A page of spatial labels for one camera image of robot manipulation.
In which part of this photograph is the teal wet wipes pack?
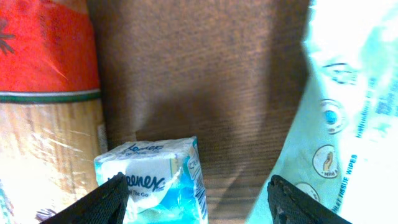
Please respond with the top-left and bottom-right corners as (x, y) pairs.
(245, 0), (398, 224)

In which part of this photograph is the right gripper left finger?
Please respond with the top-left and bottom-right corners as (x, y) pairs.
(42, 173), (129, 224)

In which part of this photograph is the kleenex tissue pocket pack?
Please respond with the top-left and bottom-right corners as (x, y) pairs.
(94, 136), (208, 224)

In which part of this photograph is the orange spaghetti pack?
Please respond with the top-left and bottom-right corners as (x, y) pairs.
(1, 0), (106, 223)

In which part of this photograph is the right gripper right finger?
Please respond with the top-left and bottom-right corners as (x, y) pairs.
(267, 175), (351, 224)

